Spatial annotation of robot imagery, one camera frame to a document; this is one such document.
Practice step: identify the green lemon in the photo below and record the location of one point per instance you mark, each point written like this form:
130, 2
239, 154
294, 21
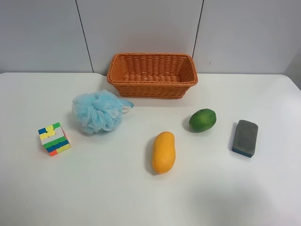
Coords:
202, 120

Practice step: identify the orange woven basket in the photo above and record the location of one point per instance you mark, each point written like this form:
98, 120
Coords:
152, 75

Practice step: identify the yellow mango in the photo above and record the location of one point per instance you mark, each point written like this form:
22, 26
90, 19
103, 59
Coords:
163, 152

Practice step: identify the blue mesh bath pouf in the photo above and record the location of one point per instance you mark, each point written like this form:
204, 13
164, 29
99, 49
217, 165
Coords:
99, 111

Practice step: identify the grey blue board eraser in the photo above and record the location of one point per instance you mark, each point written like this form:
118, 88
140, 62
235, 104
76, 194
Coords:
245, 137

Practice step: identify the multicoloured puzzle cube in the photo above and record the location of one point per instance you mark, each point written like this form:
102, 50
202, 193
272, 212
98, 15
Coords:
54, 139

